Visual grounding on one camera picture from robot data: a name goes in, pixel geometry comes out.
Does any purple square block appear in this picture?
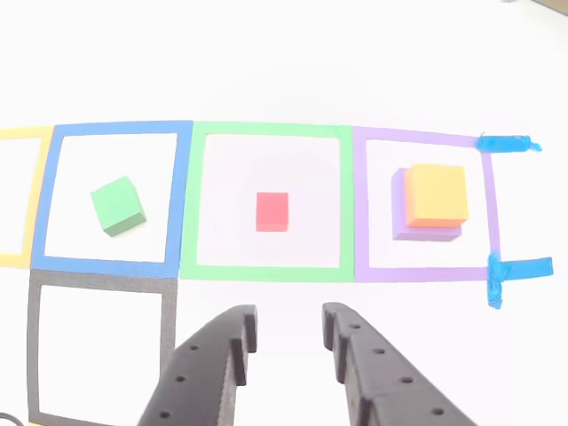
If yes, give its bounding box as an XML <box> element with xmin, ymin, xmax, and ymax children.
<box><xmin>390</xmin><ymin>167</ymin><xmax>462</xmax><ymax>242</ymax></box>

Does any small red cube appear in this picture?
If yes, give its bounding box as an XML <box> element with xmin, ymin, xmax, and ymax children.
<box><xmin>256</xmin><ymin>192</ymin><xmax>289</xmax><ymax>233</ymax></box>

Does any green cube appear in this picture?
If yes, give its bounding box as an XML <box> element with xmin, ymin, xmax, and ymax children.
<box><xmin>90</xmin><ymin>176</ymin><xmax>147</xmax><ymax>238</ymax></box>

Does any orange square block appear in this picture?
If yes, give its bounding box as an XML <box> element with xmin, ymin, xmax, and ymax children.
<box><xmin>404</xmin><ymin>163</ymin><xmax>469</xmax><ymax>228</ymax></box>

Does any blue tape strip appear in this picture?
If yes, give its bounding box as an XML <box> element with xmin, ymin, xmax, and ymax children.
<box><xmin>486</xmin><ymin>251</ymin><xmax>555</xmax><ymax>311</ymax></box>
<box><xmin>475</xmin><ymin>132</ymin><xmax>543</xmax><ymax>154</ymax></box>

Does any black square frame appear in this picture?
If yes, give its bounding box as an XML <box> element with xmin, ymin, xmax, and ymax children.
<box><xmin>26</xmin><ymin>268</ymin><xmax>178</xmax><ymax>426</ymax></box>

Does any green square frame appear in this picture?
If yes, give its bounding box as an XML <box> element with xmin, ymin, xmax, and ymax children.
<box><xmin>179</xmin><ymin>120</ymin><xmax>355</xmax><ymax>284</ymax></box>

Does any purple square frame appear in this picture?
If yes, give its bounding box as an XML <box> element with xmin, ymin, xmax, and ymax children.
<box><xmin>352</xmin><ymin>126</ymin><xmax>502</xmax><ymax>284</ymax></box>

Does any blue square frame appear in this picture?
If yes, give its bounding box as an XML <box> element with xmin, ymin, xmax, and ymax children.
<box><xmin>30</xmin><ymin>120</ymin><xmax>194</xmax><ymax>280</ymax></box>

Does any orange square frame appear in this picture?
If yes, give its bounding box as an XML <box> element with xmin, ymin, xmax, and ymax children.
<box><xmin>0</xmin><ymin>126</ymin><xmax>55</xmax><ymax>270</ymax></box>

